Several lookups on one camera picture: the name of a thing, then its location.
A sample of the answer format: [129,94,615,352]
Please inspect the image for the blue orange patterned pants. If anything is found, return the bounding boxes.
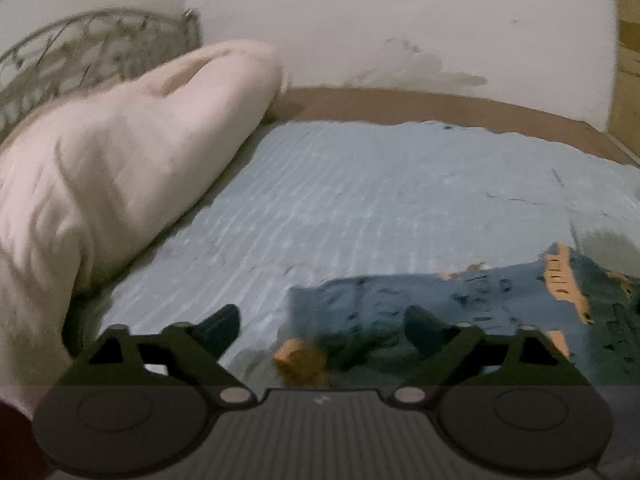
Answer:
[273,244,639,387]

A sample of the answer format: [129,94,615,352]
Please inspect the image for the light blue deer bedspread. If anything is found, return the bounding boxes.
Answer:
[81,122,639,388]

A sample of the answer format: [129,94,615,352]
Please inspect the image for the plywood wardrobe panel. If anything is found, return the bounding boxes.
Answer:
[608,0,640,155]

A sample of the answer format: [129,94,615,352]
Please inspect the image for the grey metal headboard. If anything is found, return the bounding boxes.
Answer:
[1,8,202,138]

